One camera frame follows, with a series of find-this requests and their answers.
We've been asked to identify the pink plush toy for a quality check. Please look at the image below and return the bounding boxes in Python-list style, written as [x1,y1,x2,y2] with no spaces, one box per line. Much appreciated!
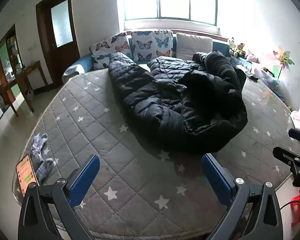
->
[246,54,262,64]

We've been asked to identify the white plastic bag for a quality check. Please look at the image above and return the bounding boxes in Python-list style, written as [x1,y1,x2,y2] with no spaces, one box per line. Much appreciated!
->
[290,108,300,131]

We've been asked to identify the butterfly print cushion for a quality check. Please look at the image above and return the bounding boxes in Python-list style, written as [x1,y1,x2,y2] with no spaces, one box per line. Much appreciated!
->
[89,32,132,71]
[131,30,174,62]

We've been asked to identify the green brown plush toy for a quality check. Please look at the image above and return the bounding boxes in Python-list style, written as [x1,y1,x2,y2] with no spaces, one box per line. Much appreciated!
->
[234,43,247,58]

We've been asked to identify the wooden display cabinet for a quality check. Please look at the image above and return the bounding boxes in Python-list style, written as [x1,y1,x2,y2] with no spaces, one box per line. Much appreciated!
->
[0,24,24,113]

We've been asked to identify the red plastic stool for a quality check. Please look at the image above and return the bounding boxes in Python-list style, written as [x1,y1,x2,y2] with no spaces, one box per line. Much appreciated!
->
[290,189,300,227]

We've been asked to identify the grey star-print mattress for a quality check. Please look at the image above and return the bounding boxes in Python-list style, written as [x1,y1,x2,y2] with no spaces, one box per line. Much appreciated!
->
[12,69,300,240]

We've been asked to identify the black cable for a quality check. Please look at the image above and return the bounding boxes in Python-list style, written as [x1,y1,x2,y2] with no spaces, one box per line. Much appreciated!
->
[280,197,300,209]

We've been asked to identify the wooden side table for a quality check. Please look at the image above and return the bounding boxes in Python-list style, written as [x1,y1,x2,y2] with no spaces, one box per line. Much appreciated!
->
[0,60,48,117]

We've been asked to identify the blue sofa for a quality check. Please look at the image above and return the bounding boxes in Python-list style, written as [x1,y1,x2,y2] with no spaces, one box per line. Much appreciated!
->
[62,35,258,82]

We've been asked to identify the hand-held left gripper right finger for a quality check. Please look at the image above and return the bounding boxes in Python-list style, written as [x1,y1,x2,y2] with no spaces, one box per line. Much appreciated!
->
[201,153,284,240]

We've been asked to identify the green-framed window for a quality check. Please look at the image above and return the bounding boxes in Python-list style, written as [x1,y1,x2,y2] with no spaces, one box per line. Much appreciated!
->
[122,0,218,27]

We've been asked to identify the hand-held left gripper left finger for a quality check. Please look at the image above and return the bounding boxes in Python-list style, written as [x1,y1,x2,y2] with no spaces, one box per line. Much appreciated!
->
[18,154,100,240]

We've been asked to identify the black down jacket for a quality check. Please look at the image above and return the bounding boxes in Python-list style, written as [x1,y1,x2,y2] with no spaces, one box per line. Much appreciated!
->
[108,52,248,153]

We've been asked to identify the grey knitted sock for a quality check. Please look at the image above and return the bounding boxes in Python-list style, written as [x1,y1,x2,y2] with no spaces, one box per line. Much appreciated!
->
[30,133,49,164]
[36,158,54,182]

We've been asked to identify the colourful pinwheel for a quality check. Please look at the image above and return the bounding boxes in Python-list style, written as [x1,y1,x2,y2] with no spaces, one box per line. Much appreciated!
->
[272,46,295,79]

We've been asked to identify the white cushion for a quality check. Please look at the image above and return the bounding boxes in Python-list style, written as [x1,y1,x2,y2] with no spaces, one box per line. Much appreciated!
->
[175,32,213,61]

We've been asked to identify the smartphone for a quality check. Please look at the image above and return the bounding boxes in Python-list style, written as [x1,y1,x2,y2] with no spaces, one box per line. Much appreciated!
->
[16,154,38,197]

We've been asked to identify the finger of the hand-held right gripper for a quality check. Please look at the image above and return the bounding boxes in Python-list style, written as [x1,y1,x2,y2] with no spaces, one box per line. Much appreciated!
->
[273,146,300,167]
[288,128,300,143]

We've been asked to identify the dark wooden door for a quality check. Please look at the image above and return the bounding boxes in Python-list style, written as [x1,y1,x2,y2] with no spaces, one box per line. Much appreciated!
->
[36,0,81,88]

